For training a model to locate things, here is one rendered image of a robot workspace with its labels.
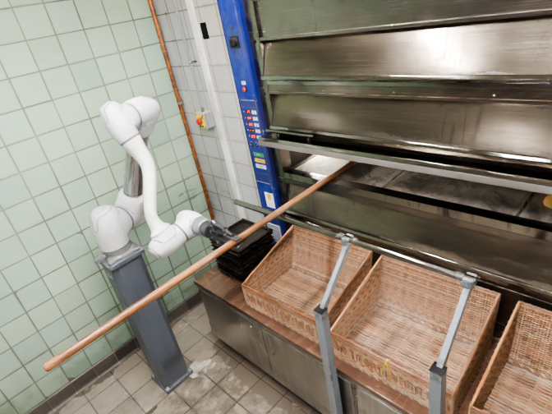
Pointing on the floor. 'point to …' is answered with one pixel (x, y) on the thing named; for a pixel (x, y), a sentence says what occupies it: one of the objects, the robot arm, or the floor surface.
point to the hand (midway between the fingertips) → (234, 241)
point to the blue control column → (227, 10)
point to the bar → (437, 373)
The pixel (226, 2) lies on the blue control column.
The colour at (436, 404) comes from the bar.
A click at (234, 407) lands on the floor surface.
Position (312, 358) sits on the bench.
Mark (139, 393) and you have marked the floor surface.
